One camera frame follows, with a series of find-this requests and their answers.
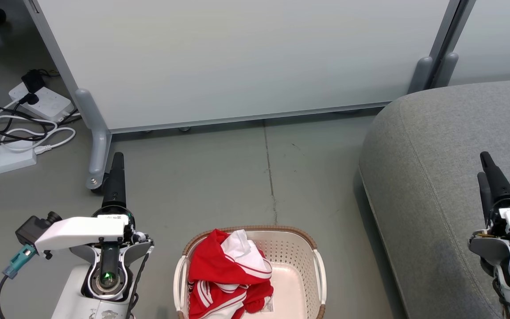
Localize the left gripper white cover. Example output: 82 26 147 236
35 152 154 266

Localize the red garment with white trim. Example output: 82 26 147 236
188 229 274 286

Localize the grey fabric sofa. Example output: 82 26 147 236
359 78 510 319

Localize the long grey partition foot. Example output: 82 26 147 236
75 88 113 191

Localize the white power strip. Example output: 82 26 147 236
9 82 74 123

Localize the flat white box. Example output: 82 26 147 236
0 141 38 181

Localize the black power adapter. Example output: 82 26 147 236
21 69 48 94

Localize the short grey partition foot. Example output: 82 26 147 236
407 56 435 94
432 52 460 87

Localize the narrow white partition panel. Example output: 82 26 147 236
431 0 510 87

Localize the large white partition panel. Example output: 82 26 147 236
23 0 460 134

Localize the cream perforated laundry basket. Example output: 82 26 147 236
174 225 327 319

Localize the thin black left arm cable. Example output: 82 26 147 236
125 246 155 319

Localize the teal left camera connector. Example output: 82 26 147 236
2 245 38 279

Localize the black left camera cable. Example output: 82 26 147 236
0 274 16 319

